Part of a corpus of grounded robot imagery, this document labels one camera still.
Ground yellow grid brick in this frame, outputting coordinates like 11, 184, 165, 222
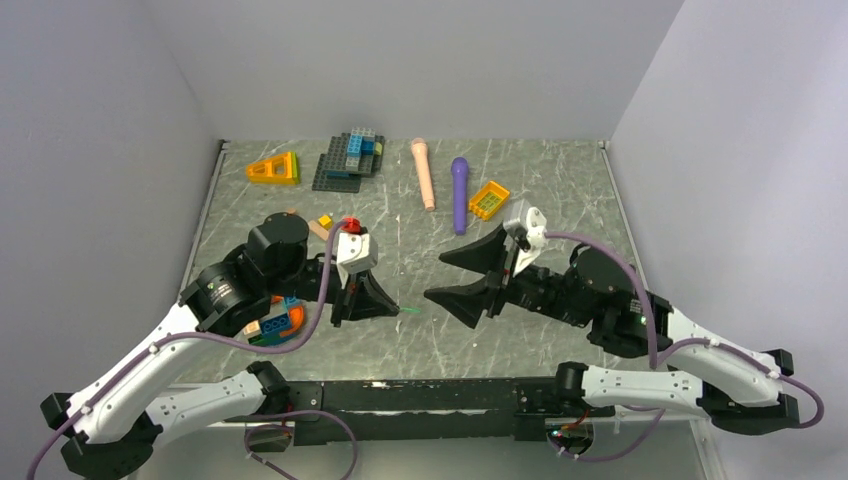
468, 181, 511, 221

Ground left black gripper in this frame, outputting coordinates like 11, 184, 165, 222
268, 259, 399, 327

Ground beige toy brick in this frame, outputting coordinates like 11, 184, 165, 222
242, 320, 262, 338

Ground black base bar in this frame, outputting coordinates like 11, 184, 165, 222
221, 376, 617, 446

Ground orange curved track piece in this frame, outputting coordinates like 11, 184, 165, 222
258, 296, 306, 347

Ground wooden rectangular block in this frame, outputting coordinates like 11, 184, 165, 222
307, 220, 330, 242

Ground purple toy microphone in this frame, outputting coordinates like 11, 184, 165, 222
451, 157, 469, 235

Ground orange yellow triangular block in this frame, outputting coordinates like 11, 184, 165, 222
245, 152, 301, 186

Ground grey blue brick stack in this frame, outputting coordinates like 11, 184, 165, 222
311, 127, 385, 193

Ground pink toy microphone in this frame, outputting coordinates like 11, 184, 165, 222
410, 137, 436, 212

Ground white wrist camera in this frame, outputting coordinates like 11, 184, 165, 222
502, 200, 547, 276
336, 217, 378, 287

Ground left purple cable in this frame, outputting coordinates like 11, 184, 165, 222
26, 221, 349, 480

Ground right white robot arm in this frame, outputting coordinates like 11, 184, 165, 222
424, 227, 802, 436

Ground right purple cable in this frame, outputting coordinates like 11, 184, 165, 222
543, 230, 826, 429

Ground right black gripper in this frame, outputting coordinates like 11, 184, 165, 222
421, 221, 590, 326

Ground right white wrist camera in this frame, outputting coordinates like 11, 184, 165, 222
502, 200, 547, 276

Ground blue toy brick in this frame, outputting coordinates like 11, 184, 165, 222
259, 313, 292, 337

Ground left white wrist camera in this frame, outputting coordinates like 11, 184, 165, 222
336, 217, 378, 287

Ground purple cable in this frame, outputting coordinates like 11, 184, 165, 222
26, 221, 349, 480
543, 230, 826, 429

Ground green toy brick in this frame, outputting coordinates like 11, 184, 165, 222
248, 336, 268, 347

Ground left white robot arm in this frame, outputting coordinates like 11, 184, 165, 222
41, 212, 400, 479

